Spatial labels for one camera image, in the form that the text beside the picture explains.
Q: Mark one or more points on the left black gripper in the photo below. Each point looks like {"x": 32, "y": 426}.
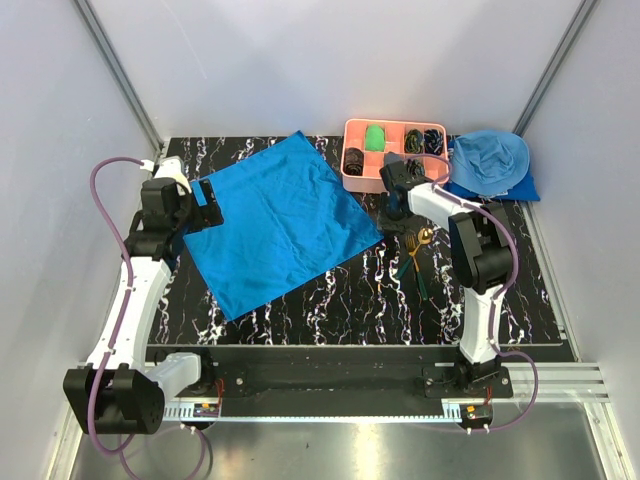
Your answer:
{"x": 205, "y": 215}

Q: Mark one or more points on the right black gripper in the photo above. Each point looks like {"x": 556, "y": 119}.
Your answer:
{"x": 388, "y": 225}

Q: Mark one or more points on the gold spoon green handle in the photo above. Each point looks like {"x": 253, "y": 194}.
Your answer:
{"x": 424, "y": 237}

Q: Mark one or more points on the gold fork green handle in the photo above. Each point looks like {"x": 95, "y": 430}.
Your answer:
{"x": 413, "y": 245}

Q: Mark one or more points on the blue cloth napkin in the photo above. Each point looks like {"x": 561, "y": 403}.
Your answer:
{"x": 286, "y": 220}

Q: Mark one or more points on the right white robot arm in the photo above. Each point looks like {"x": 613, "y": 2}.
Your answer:
{"x": 484, "y": 260}

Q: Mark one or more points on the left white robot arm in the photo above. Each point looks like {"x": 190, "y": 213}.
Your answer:
{"x": 114, "y": 393}

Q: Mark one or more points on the dark floral rolled tie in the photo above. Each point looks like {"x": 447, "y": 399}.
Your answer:
{"x": 415, "y": 167}

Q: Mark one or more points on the grey rolled cloth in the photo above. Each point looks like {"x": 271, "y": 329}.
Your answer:
{"x": 392, "y": 157}

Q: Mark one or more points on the green patterned rolled tie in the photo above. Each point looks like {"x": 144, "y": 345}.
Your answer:
{"x": 414, "y": 141}

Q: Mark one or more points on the pink compartment tray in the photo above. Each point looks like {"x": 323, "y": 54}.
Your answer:
{"x": 370, "y": 182}

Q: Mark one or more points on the green rolled cloth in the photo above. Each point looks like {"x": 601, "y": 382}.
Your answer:
{"x": 375, "y": 139}

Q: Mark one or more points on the dark patterned rolled tie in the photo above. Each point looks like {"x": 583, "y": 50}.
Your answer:
{"x": 353, "y": 164}

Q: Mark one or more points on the navy dotted rolled tie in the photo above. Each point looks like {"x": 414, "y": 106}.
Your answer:
{"x": 434, "y": 141}

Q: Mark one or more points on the light blue bucket hat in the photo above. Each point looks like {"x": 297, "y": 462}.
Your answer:
{"x": 489, "y": 162}

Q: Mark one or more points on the blue folded cloth bag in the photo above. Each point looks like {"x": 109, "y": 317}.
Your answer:
{"x": 525, "y": 190}

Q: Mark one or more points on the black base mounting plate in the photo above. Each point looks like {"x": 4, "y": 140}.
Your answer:
{"x": 332, "y": 382}

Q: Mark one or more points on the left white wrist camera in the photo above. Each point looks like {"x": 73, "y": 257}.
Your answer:
{"x": 170, "y": 168}

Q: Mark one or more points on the left aluminium frame post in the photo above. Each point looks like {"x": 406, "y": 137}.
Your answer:
{"x": 110, "y": 57}

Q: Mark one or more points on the aluminium frame post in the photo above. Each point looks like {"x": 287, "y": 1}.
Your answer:
{"x": 565, "y": 45}
{"x": 110, "y": 57}

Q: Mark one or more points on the right aluminium frame post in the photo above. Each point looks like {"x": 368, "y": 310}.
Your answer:
{"x": 565, "y": 45}

